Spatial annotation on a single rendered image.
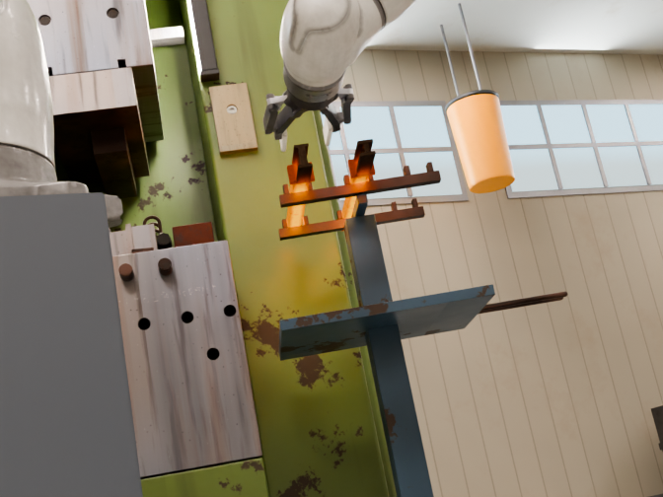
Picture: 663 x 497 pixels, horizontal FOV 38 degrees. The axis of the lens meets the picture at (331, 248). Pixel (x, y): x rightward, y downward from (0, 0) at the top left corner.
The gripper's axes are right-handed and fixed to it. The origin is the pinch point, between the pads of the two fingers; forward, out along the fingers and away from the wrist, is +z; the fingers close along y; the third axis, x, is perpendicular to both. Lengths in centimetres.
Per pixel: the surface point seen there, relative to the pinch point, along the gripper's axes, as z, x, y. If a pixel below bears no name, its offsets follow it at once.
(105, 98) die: 47, 35, -36
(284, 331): 22.9, -28.1, -7.2
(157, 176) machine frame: 95, 34, -29
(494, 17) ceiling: 484, 284, 221
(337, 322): 22.9, -28.0, 2.7
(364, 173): 18.8, -1.2, 12.2
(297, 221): 42.9, -0.9, 0.6
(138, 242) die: 47, 1, -33
